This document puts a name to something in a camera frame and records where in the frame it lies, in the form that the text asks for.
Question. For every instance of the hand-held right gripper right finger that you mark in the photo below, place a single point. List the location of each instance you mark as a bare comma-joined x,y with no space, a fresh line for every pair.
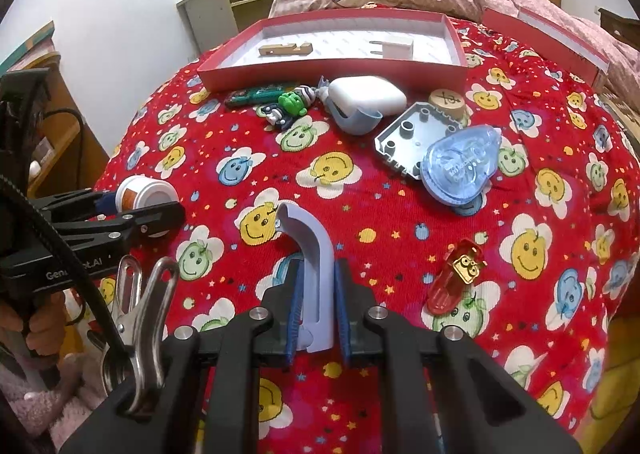
344,314

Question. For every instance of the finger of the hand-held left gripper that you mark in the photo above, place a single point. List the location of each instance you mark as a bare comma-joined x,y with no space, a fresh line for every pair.
140,221
70,201

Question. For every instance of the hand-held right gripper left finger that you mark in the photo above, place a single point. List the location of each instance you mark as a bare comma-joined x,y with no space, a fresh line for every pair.
292,314

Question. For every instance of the small white jar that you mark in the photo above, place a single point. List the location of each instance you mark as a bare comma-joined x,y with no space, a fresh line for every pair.
145,191

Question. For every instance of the lavender plastic hook piece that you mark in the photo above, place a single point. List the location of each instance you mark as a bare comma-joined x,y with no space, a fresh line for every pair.
312,264

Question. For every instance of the green and black toy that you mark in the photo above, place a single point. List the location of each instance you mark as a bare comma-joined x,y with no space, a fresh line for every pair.
250,97

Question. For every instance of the grey transparent hexagonal plate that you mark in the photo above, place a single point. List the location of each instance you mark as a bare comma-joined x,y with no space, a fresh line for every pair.
405,134

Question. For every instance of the blue transparent tape dispenser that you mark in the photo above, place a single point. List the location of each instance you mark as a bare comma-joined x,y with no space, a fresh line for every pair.
457,162

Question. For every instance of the white earbud case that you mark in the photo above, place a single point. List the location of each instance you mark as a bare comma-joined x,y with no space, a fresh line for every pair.
367,94

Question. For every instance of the red cardboard box tray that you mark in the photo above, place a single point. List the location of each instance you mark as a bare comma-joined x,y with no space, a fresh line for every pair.
340,67

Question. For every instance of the person's left hand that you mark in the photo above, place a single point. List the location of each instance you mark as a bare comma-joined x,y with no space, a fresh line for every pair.
47,329

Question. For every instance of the wooden desk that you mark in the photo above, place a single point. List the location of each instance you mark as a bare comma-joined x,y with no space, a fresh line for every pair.
60,134

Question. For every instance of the red smiley printed blanket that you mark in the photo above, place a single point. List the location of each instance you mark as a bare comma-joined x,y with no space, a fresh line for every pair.
400,244

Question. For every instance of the metal spring clip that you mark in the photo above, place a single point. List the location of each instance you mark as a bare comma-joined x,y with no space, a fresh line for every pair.
150,324

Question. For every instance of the red and gold toy car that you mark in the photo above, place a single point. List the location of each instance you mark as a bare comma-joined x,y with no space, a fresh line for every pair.
452,279

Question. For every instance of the black and white figure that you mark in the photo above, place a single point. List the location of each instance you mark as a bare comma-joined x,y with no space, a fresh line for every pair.
277,117

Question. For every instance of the striped figure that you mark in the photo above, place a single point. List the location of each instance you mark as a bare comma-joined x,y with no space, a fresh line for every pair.
309,93

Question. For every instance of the grey-green shelf unit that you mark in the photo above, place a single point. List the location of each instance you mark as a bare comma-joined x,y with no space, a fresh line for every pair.
210,9

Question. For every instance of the wooden block stand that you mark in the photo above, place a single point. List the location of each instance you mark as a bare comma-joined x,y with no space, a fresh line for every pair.
285,49

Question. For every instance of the round wooden chess piece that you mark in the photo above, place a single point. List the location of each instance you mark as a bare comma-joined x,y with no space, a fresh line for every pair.
446,102

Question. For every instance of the white charger plug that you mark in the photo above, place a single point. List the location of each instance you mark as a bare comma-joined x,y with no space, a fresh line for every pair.
397,47

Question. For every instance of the yellow printed sheet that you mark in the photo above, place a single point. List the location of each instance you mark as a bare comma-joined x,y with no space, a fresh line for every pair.
617,384

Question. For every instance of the red cardboard box lid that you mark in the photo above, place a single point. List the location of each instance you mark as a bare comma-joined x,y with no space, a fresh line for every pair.
545,39

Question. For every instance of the dark wooden furniture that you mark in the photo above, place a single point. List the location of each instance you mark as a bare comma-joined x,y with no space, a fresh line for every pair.
620,27

